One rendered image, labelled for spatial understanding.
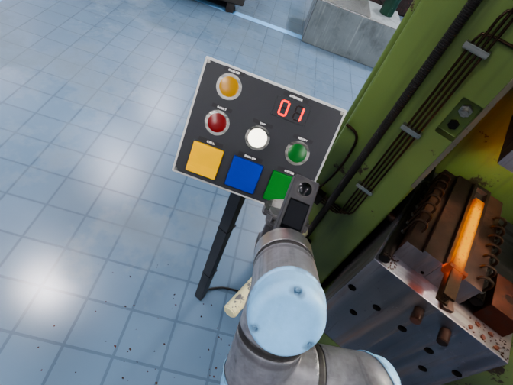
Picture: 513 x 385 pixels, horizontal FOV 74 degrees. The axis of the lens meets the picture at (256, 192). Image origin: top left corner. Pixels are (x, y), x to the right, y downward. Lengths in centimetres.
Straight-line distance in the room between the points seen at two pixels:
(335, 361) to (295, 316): 13
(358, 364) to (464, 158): 96
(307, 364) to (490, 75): 69
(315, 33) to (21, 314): 366
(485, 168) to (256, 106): 84
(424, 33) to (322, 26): 332
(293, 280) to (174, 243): 149
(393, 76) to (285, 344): 71
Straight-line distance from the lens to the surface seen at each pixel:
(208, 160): 82
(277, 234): 50
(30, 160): 224
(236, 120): 80
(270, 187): 82
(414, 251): 97
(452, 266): 95
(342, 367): 51
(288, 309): 39
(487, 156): 134
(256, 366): 45
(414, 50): 91
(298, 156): 80
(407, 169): 101
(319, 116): 80
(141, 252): 182
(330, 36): 422
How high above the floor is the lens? 158
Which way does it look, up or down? 47 degrees down
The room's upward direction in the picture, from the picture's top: 24 degrees clockwise
